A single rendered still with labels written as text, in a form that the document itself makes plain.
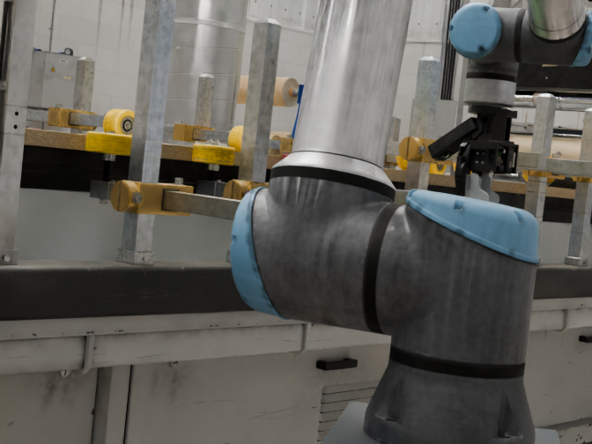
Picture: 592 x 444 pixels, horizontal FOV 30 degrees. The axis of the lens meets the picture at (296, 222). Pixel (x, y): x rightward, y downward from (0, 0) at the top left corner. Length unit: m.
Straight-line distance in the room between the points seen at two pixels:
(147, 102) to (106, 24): 9.16
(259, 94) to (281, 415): 0.84
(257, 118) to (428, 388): 0.88
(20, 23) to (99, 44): 9.26
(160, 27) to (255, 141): 0.29
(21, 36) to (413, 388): 0.78
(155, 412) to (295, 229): 1.06
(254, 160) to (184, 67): 4.15
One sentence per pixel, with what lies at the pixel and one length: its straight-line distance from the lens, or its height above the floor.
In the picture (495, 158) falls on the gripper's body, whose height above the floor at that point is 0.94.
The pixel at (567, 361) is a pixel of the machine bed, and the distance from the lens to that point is 3.57.
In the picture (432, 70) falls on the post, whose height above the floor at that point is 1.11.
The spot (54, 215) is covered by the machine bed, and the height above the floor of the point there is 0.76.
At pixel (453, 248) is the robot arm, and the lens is 1.17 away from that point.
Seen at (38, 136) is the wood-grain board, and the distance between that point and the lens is 1.91.
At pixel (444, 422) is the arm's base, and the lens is 1.18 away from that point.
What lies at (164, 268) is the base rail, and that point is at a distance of 1.81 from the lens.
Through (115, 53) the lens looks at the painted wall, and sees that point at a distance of 11.02.
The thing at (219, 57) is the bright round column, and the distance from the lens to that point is 6.11.
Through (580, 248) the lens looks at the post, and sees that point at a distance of 2.98.
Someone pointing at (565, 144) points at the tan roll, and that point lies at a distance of 4.53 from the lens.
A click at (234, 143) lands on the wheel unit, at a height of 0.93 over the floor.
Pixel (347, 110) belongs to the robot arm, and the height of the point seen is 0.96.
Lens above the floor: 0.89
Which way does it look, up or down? 3 degrees down
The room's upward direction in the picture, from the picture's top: 6 degrees clockwise
